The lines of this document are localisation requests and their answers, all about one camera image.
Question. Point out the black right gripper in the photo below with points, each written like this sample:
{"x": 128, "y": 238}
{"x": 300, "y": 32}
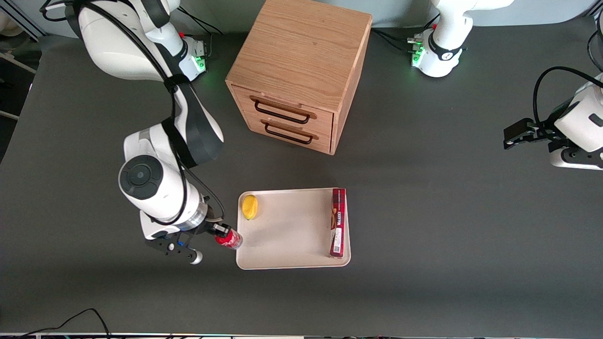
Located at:
{"x": 213, "y": 224}

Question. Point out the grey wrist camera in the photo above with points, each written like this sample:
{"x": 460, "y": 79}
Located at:
{"x": 572, "y": 160}
{"x": 174, "y": 247}

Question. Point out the wooden drawer cabinet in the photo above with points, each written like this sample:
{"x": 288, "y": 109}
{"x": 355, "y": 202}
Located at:
{"x": 301, "y": 52}

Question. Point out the beige plastic tray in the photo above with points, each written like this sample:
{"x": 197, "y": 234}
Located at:
{"x": 292, "y": 230}

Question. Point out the yellow lemon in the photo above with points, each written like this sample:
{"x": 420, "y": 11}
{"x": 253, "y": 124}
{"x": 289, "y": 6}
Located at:
{"x": 249, "y": 207}

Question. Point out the red coke bottle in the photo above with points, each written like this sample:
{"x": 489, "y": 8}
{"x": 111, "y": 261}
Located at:
{"x": 230, "y": 240}

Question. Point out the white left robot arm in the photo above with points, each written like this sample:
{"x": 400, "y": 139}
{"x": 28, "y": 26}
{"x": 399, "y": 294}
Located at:
{"x": 440, "y": 52}

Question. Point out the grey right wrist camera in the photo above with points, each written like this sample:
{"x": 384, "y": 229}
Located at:
{"x": 174, "y": 247}

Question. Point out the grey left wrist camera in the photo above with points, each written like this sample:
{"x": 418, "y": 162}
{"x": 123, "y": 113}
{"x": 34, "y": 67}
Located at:
{"x": 572, "y": 160}

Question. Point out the red cookie box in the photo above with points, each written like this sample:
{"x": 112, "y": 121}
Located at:
{"x": 338, "y": 221}

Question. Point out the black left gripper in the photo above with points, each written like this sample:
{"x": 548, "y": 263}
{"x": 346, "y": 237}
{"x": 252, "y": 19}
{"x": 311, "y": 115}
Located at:
{"x": 541, "y": 130}

